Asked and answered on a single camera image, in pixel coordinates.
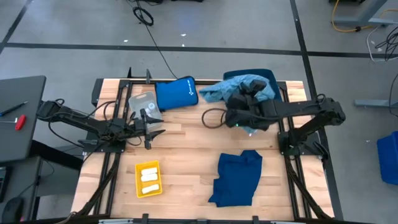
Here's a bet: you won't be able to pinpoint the dark blue cloth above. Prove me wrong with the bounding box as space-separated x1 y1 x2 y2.
208 149 264 208

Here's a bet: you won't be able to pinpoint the brown rubber cord loop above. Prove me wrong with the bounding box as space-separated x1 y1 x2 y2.
201 107 228 129

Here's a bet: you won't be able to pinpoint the black aluminium table frame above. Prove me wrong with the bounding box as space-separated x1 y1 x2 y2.
63 67 345 224

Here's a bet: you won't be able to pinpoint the grey metal floor foot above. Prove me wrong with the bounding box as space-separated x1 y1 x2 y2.
354 98 398 110

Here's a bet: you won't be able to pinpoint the red-handled hex key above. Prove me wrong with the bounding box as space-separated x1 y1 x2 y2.
0 114 27 131

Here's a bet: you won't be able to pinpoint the coiled black floor cable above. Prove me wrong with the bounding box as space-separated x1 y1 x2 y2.
125 0 178 80

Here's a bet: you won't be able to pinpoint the clear plastic bin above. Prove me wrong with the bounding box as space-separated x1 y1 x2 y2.
127 91 164 132

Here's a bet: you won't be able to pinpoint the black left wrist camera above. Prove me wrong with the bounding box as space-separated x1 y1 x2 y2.
123 119 141 134

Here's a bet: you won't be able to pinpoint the dark blue fabric bin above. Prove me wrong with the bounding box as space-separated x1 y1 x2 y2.
223 68 283 103

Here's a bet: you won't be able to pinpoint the yellow plastic basket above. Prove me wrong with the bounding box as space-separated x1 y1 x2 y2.
134 159 164 199

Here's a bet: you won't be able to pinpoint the blue zip pouch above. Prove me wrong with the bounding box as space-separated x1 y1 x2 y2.
154 75 200 112

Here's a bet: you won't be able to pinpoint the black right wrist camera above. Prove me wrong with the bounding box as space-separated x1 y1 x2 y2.
228 94 247 110

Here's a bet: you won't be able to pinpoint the grey table base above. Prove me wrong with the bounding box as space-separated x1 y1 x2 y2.
328 0 398 27

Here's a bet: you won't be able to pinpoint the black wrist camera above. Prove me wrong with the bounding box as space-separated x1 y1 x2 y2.
123 119 141 134
228 94 247 110

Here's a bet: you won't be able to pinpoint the light blue patterned gown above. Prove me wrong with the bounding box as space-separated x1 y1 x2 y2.
198 73 276 135

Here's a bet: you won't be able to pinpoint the grey desk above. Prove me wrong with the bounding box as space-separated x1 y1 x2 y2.
0 155 44 224

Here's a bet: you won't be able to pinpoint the tangled black floor cables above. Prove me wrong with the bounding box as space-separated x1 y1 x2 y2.
374 26 398 62

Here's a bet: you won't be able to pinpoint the black computer mouse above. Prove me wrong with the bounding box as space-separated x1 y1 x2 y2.
1 196 25 224

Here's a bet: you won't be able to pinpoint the yellow floor cable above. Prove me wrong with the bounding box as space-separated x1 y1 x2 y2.
330 0 398 34

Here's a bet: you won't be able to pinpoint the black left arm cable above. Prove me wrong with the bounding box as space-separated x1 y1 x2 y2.
92 100 118 123

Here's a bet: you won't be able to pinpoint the black side table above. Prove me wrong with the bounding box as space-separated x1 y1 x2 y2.
0 75 47 165

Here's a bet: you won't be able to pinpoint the white floor cable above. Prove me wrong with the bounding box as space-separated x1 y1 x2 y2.
366 24 398 63

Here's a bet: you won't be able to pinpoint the blue plastic crate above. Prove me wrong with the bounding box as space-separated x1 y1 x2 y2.
376 130 398 187

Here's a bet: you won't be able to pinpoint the black keyboard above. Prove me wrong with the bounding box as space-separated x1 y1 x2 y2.
0 166 11 203

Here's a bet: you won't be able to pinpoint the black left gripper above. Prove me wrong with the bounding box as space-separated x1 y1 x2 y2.
134 108 166 151

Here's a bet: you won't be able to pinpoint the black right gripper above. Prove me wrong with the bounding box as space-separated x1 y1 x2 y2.
241 80 267 106

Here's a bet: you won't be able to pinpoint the black pen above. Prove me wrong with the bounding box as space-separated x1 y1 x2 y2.
0 100 29 118

